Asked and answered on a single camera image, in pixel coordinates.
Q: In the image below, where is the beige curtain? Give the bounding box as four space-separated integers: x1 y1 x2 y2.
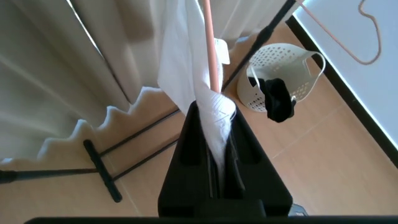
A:
0 0 295 164

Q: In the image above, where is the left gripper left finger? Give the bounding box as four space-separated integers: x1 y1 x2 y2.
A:
157 100 218 218

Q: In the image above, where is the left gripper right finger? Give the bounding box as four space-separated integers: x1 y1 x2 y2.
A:
222 104 294 218

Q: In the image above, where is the black clothes rack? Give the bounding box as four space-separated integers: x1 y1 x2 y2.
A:
0 0 297 203

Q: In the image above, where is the pink clothes hanger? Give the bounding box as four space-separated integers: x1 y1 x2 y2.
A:
295 0 382 66
201 0 221 94

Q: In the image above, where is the black garment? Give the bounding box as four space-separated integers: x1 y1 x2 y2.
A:
248 77 296 124

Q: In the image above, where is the white laundry basket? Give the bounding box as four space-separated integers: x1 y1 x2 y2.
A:
236 42 326 113

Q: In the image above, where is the white printed t-shirt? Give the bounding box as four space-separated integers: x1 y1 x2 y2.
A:
157 0 237 187

